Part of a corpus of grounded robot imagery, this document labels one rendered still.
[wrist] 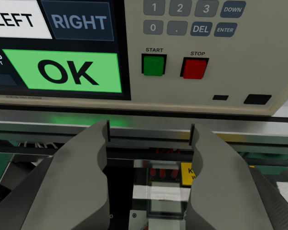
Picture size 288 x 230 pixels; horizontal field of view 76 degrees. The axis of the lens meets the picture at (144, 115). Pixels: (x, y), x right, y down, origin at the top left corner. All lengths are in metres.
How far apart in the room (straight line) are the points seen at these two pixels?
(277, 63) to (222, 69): 0.05
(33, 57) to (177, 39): 0.13
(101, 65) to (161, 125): 0.09
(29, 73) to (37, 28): 0.06
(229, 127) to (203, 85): 0.06
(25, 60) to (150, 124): 0.14
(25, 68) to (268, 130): 0.27
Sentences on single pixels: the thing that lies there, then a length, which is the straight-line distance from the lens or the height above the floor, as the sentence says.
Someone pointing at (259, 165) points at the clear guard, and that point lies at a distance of 0.29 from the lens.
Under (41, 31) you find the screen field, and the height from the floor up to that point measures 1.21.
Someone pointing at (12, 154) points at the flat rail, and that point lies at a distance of 0.34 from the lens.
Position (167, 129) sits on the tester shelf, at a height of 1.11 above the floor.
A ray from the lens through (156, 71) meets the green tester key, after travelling 0.18.
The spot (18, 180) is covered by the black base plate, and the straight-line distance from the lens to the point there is 0.65.
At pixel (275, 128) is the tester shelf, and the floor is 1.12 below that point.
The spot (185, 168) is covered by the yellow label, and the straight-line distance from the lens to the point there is 0.25.
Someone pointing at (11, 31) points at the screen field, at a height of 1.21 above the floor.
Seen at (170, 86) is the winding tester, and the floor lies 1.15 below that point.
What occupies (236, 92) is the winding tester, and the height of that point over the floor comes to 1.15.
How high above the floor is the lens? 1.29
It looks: 53 degrees down
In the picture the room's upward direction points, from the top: 1 degrees clockwise
